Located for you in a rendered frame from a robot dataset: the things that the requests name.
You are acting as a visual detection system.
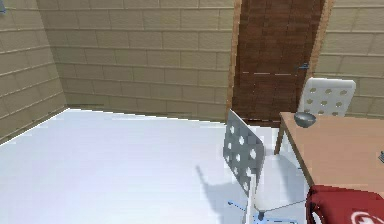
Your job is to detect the white perforated chair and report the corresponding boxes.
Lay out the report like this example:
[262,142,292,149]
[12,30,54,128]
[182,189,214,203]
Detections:
[222,108,309,224]
[297,77,357,118]

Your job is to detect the brown wooden room door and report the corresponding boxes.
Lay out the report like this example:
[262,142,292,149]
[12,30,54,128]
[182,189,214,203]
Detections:
[231,0,327,128]

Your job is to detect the grey metal bowl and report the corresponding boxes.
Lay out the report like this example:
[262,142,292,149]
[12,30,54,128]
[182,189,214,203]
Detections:
[293,111,317,129]

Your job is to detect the light wooden table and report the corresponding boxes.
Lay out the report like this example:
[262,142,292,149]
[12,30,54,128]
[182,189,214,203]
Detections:
[273,111,384,198]

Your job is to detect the red bag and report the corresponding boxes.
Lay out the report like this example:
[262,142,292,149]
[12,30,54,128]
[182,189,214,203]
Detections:
[305,184,384,224]

